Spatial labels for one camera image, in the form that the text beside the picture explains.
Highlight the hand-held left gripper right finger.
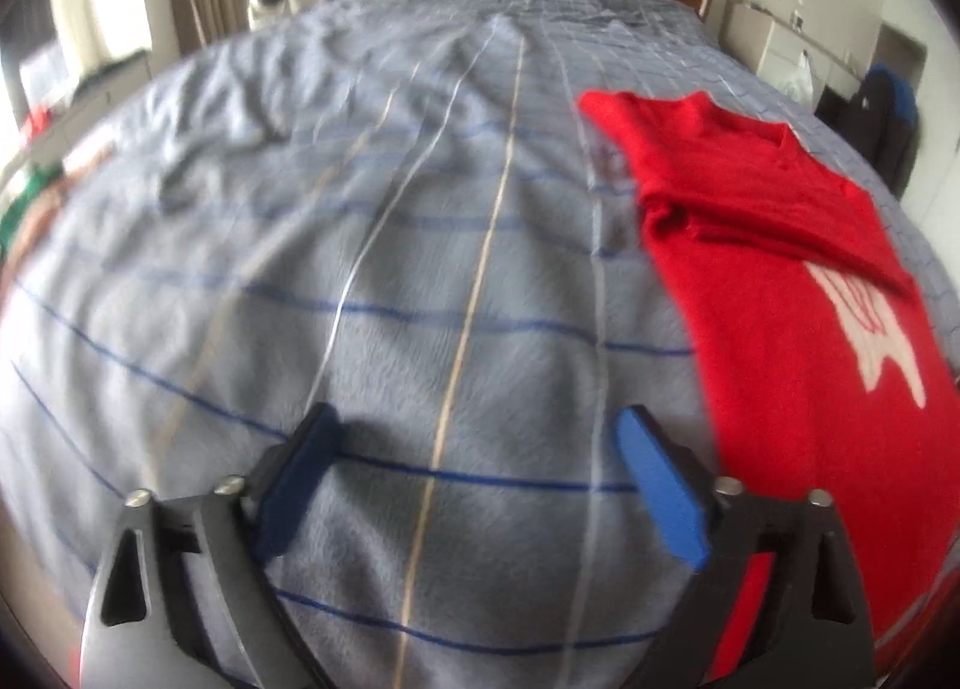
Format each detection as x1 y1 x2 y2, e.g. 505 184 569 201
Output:
611 404 878 689

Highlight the green garment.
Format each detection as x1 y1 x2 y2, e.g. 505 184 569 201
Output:
0 164 67 256

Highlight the white window ledge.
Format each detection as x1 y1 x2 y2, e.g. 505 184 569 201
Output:
21 50 155 161

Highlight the white round appliance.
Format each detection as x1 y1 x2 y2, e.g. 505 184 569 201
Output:
247 0 298 31

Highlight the white plastic bag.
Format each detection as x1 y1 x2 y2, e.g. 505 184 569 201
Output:
780 50 816 102

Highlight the grey plaid bed blanket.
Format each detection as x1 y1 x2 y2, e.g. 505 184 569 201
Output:
0 0 955 689

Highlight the black and blue backpack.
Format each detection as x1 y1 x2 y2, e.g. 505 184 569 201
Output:
816 64 920 196

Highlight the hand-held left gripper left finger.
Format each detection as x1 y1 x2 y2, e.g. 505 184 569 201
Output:
79 402 342 689

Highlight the green and pink patterned cloth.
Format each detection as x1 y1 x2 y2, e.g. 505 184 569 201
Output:
0 141 117 270

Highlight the red sweater with white print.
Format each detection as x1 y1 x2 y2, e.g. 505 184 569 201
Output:
577 91 960 682

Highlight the white cabinet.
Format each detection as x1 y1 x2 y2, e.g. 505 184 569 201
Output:
721 0 880 106

